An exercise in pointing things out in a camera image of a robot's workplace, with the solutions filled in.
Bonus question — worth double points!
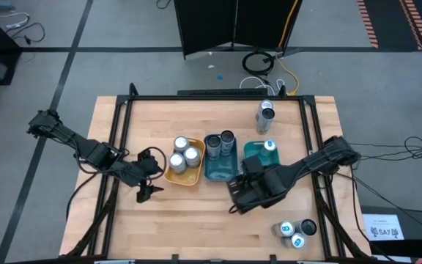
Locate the dark blue plastic bin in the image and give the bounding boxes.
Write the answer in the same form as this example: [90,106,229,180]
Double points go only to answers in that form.
[202,133,240,183]

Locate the yellow plastic bin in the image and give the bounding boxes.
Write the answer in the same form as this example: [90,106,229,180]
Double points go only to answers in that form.
[163,136,207,187]

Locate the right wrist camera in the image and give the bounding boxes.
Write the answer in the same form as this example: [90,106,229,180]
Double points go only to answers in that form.
[240,155,262,175]

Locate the black mat with orange stripes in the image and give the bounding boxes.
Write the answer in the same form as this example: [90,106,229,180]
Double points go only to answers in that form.
[356,0,422,52]

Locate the white cable with adapter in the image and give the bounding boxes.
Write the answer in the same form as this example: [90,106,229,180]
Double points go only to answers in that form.
[0,12,31,30]

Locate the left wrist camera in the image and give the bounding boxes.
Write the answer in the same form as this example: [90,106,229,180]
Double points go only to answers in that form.
[136,147,154,163]

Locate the dark cans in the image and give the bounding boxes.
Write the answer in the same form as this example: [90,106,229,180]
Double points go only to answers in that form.
[205,134,222,161]

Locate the yellow cable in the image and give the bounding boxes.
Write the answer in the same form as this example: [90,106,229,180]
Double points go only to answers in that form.
[275,0,300,97]

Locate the black aluminium table frame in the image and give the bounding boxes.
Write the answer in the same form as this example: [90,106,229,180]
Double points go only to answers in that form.
[59,82,373,262]

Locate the black folding partition screen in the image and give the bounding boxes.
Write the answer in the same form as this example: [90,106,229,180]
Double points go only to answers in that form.
[173,0,303,59]

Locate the black box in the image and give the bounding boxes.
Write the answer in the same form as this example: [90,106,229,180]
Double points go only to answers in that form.
[359,205,422,257]

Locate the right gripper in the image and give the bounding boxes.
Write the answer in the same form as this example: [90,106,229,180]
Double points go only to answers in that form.
[227,166,289,215]

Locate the teal plastic bin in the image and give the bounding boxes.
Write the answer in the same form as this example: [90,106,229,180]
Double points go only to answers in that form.
[243,140,282,172]

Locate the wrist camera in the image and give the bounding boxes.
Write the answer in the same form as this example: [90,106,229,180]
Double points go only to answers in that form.
[240,155,262,175]
[136,147,154,163]

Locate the coiled black cable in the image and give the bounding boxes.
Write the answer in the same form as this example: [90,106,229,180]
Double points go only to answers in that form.
[241,50,275,77]

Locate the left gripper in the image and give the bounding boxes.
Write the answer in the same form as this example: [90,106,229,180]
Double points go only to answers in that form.
[117,157,165,204]

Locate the white paper sign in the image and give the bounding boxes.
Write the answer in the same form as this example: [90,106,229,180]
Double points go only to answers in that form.
[362,213,405,241]

